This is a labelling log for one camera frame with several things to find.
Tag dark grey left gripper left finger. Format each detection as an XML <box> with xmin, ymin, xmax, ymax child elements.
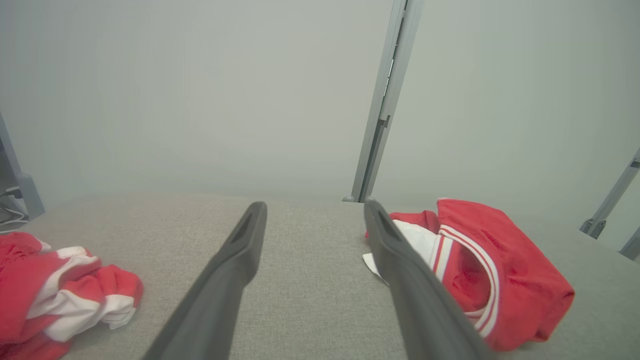
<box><xmin>142</xmin><ymin>201</ymin><xmax>268</xmax><ymax>360</ymax></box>

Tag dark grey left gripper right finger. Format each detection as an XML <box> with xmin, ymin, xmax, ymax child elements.
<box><xmin>363</xmin><ymin>197</ymin><xmax>497</xmax><ymax>360</ymax></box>

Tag red white sleeved jersey shirt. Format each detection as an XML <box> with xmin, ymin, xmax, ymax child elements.
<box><xmin>362</xmin><ymin>198</ymin><xmax>576</xmax><ymax>352</ymax></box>

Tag red white jersey shorts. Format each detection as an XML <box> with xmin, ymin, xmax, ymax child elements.
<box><xmin>0</xmin><ymin>231</ymin><xmax>144</xmax><ymax>360</ymax></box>

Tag grey double partition post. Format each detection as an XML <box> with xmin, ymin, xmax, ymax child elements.
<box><xmin>342</xmin><ymin>0</ymin><xmax>426</xmax><ymax>203</ymax></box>

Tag light grey partition post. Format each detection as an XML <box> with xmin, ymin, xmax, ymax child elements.
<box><xmin>619</xmin><ymin>227</ymin><xmax>640</xmax><ymax>261</ymax></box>

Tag thin grey partition post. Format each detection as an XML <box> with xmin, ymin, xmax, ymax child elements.
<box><xmin>580</xmin><ymin>147</ymin><xmax>640</xmax><ymax>240</ymax></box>

